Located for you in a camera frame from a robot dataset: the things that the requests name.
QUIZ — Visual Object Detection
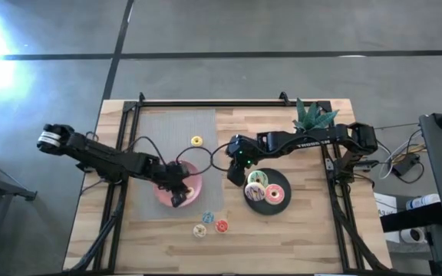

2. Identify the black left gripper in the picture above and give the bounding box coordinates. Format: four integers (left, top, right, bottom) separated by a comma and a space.
159, 160, 191, 209

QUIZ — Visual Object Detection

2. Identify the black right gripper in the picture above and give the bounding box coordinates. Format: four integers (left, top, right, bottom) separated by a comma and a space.
225, 133, 262, 188

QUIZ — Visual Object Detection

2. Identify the cream donut with purple zigzag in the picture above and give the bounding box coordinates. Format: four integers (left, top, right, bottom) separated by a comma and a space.
244, 182, 267, 202

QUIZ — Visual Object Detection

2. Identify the pink glazed donut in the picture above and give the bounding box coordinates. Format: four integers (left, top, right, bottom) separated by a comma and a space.
264, 183, 285, 205

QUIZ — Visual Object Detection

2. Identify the pink round plate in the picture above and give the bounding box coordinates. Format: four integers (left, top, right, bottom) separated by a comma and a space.
153, 159, 203, 209

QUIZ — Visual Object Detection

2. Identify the teal donut with brown zigzag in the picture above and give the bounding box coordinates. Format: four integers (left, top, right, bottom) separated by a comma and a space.
246, 170, 269, 189

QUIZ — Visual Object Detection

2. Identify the black round plate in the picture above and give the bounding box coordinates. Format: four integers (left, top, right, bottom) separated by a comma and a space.
242, 167, 292, 216

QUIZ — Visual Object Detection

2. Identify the grey woven placemat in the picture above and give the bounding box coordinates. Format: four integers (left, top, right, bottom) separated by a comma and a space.
130, 109, 226, 222

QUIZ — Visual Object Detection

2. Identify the potted teal succulent plant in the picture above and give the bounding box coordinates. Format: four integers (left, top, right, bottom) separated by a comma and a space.
292, 97, 340, 133

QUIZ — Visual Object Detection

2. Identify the white box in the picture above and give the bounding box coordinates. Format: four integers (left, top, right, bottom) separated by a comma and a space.
373, 191, 398, 219

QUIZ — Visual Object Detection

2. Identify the black power adapter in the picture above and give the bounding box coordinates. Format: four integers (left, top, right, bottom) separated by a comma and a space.
391, 153, 421, 177

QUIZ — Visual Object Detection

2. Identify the black shelf board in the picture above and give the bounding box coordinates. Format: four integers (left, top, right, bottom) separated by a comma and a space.
380, 202, 442, 233

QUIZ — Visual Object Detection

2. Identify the white cup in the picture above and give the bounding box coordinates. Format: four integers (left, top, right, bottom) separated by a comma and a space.
399, 227, 425, 245

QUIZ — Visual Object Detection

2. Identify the white bottle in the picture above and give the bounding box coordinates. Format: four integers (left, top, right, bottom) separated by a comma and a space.
404, 193, 441, 211

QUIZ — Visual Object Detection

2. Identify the black looping cable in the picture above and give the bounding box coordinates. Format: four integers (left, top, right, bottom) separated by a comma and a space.
209, 140, 238, 173
174, 145, 216, 177
123, 135, 168, 166

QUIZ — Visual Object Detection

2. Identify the bundle of floor cables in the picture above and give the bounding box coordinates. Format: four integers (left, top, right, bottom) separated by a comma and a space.
374, 128, 428, 181

